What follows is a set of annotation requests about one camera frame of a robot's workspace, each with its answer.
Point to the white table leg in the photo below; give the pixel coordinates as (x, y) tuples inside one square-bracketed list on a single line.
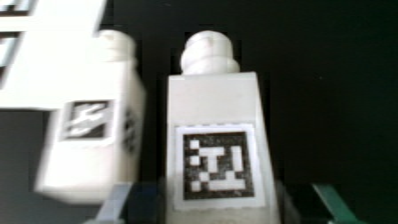
[(218, 176), (94, 130)]

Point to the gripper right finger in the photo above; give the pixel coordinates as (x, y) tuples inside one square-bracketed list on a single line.
[(312, 205)]

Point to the white sheet with fiducial markers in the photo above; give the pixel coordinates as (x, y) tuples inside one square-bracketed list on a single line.
[(46, 33)]

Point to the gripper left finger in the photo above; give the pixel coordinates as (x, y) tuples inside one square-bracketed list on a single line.
[(128, 207)]

